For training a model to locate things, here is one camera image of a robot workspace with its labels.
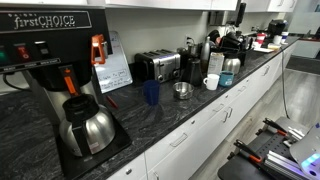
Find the black countertop appliance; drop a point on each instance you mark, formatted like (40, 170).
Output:
(276, 27)

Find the paper sign in holder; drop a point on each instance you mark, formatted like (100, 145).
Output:
(114, 73)

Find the white cabinet drawer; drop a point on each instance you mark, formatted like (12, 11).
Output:
(250, 83)
(158, 151)
(208, 111)
(126, 165)

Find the black coffee machine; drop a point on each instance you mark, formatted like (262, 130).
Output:
(233, 43)

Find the yellow sponge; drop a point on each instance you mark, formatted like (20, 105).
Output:
(273, 46)

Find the white mug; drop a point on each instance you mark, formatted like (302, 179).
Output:
(212, 82)

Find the white drink carton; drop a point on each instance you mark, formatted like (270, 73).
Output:
(216, 63)

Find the dark blue plastic cup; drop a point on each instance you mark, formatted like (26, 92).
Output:
(151, 93)

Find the steel water bottle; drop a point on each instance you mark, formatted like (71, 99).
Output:
(205, 50)

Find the black work table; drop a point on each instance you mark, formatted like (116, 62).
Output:
(240, 170)

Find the steel tumbler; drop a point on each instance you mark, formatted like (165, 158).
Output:
(192, 50)

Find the aluminium extrusion bar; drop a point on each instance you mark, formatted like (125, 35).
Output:
(296, 133)
(283, 163)

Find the black gooseneck kettle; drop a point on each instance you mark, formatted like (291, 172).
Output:
(193, 71)

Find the white flat tray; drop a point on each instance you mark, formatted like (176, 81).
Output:
(263, 50)

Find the white cabinet door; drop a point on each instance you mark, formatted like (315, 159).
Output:
(224, 4)
(43, 2)
(186, 156)
(240, 110)
(140, 3)
(213, 133)
(291, 4)
(190, 4)
(275, 5)

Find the black steel coffee brewer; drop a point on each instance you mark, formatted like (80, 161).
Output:
(50, 50)

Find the blue white paper cup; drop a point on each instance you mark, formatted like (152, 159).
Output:
(284, 36)

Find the red white paper cup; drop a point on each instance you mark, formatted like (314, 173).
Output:
(260, 37)

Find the steel coffee carafe black lid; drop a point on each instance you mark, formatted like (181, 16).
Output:
(231, 64)
(97, 128)

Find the black pan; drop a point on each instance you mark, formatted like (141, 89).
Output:
(213, 33)

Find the small steel bowl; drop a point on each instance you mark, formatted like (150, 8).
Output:
(183, 91)

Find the black coffee grinder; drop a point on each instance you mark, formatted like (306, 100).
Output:
(183, 56)

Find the red marker pen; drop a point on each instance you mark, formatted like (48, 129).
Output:
(112, 102)

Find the white wall outlet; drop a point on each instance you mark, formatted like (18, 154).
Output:
(188, 39)

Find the dark floor mat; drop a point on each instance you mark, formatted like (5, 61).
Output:
(303, 65)

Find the black orange clamp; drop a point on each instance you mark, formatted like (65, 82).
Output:
(275, 126)
(248, 151)

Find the steel black toaster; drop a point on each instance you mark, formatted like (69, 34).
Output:
(156, 65)

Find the pink bowl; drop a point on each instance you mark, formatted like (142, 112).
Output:
(218, 40)

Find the teal mug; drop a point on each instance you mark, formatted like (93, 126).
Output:
(227, 80)

